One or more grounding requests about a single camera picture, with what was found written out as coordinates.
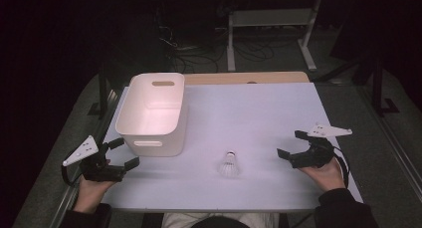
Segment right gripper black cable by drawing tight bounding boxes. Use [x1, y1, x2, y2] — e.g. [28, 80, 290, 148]
[331, 143, 350, 188]

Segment white metal desk frame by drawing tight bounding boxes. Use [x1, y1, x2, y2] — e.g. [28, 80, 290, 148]
[227, 0, 322, 73]

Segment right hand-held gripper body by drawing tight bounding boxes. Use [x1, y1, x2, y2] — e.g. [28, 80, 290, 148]
[288, 122, 353, 169]

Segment white table mat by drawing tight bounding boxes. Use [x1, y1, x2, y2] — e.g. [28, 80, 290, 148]
[99, 82, 364, 213]

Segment person's legs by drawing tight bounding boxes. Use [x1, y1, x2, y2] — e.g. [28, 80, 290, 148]
[161, 211, 281, 228]

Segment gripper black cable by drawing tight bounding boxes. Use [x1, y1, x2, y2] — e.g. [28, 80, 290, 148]
[331, 143, 350, 188]
[60, 151, 84, 188]

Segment white plastic storage bin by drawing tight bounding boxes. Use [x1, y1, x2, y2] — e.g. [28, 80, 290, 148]
[114, 72, 189, 157]

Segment person's head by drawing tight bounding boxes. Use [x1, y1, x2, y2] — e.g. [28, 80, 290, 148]
[190, 215, 252, 228]

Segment black metal stand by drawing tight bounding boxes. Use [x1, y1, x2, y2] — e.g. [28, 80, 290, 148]
[88, 60, 115, 119]
[315, 52, 401, 117]

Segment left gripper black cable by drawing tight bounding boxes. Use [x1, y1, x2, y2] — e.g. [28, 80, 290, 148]
[60, 151, 84, 188]

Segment tangle of floor cables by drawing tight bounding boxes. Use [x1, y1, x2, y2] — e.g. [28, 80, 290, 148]
[155, 8, 293, 74]

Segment person's right hand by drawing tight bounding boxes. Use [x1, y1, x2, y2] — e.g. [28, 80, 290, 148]
[298, 156, 346, 192]

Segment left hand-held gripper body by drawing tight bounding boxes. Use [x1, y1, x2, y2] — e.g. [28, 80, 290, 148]
[62, 134, 127, 183]

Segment white shuttlecock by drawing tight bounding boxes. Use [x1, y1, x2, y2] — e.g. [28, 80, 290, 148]
[217, 150, 241, 179]

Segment wooden table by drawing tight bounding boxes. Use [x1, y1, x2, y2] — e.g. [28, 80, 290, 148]
[183, 71, 311, 87]

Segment person's left hand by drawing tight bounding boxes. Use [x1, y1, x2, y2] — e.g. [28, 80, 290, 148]
[73, 174, 115, 215]

